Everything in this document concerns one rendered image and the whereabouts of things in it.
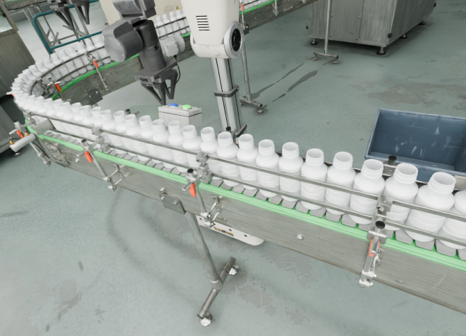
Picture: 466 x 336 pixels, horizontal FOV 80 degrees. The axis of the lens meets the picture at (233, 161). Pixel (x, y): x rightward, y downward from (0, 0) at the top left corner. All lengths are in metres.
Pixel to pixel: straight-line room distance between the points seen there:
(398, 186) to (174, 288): 1.47
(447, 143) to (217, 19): 1.03
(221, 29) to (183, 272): 1.39
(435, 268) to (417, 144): 0.67
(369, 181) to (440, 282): 0.29
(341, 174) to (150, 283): 1.51
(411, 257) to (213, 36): 1.07
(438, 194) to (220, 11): 1.01
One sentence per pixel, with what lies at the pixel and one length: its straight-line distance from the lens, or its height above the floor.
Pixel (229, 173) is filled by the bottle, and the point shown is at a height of 1.06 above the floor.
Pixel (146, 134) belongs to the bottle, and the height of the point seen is 1.12.
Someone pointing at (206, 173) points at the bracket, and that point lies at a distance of 0.80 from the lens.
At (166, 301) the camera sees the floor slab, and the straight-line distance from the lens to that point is 1.83.
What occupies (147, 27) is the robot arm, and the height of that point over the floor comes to 1.43.
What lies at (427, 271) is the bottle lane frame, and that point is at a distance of 0.78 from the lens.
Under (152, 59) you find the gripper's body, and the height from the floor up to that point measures 1.36.
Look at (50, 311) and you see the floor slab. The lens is 2.18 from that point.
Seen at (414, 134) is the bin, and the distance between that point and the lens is 1.30.
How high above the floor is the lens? 1.57
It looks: 40 degrees down
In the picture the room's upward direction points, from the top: 11 degrees counter-clockwise
